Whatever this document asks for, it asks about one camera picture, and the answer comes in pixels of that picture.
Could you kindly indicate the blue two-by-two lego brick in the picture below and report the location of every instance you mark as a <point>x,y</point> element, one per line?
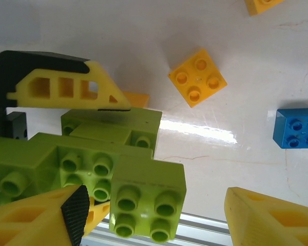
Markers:
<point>295,128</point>

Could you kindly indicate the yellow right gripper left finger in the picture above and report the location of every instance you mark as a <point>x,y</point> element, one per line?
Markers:
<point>41,235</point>

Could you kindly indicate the orange two-by-four lego brick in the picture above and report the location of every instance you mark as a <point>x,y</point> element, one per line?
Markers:
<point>256,6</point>

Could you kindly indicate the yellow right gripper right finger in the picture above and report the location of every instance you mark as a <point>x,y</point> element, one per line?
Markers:
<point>246,220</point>

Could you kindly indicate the green two-by-four lego brick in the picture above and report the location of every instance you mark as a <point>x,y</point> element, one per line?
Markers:
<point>87,151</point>
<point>143,120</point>

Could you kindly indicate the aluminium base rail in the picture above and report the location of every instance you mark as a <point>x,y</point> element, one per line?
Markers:
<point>200,230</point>

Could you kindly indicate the orange two-by-two lego brick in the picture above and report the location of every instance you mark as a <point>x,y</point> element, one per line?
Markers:
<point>197,77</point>

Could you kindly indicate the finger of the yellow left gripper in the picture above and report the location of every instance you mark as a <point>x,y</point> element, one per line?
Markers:
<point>97,215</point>
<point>102,84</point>

